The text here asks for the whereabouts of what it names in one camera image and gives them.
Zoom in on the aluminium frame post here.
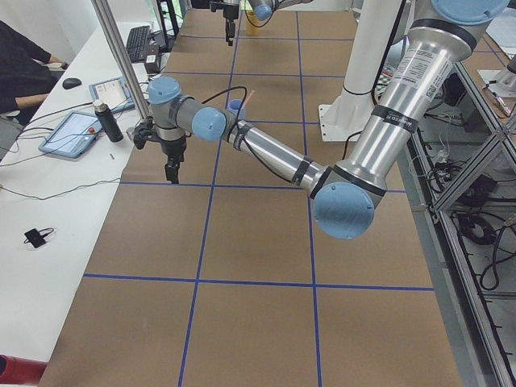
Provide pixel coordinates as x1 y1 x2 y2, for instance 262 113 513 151
91 0 150 120

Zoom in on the black water bottle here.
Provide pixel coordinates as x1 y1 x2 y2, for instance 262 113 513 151
93 99 123 143

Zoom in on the black keyboard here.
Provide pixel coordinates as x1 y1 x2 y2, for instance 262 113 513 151
126 25 151 63

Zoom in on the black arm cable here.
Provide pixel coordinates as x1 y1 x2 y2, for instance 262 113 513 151
199 85 307 185

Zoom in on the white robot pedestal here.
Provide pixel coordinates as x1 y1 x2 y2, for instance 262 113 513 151
318 1 405 142

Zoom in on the black computer mouse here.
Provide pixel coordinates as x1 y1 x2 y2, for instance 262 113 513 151
62 77 82 89

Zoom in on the person in black shirt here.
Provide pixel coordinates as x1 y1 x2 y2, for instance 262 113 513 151
1 22 64 126

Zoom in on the aluminium frame rack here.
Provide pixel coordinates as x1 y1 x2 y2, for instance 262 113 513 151
378 35 516 387

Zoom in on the light blue cup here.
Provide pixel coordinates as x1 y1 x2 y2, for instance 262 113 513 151
227 99 246 119

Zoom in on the red object at corner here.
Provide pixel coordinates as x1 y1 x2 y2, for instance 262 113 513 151
1 355 48 386

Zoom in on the bamboo chopstick holder cup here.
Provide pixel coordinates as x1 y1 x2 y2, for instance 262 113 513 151
246 11 260 37

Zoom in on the black power adapter box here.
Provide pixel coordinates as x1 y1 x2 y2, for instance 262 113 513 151
144 52 161 74

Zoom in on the small black device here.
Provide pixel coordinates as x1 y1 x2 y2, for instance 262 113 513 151
23 227 55 248

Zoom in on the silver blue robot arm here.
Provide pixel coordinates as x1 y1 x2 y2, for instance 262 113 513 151
210 0 310 47
148 1 507 239

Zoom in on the blue teach pendant tablet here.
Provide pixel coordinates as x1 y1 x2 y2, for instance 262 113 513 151
39 111 101 159

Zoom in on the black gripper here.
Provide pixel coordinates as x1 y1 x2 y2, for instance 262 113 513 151
223 2 239 45
160 139 186 184

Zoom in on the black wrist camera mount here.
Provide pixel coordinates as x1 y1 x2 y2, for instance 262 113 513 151
132 117 159 150

